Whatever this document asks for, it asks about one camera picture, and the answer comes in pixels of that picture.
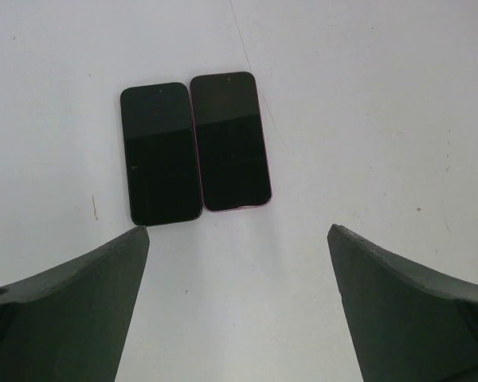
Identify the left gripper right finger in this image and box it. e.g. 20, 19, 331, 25
327, 224, 478, 381

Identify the black phone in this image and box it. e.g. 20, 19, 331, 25
119, 82, 203, 226

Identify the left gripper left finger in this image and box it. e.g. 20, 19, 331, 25
0, 227, 149, 381

